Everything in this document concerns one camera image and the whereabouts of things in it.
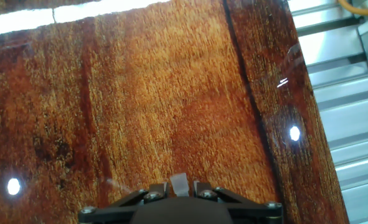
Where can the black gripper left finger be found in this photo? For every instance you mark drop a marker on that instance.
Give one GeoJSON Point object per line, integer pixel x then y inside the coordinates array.
{"type": "Point", "coordinates": [121, 208]}

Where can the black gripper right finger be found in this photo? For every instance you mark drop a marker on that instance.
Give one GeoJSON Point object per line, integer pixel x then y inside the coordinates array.
{"type": "Point", "coordinates": [249, 211]}

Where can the glossy wood grain board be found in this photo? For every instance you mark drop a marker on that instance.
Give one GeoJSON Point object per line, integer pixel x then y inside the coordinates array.
{"type": "Point", "coordinates": [140, 109]}

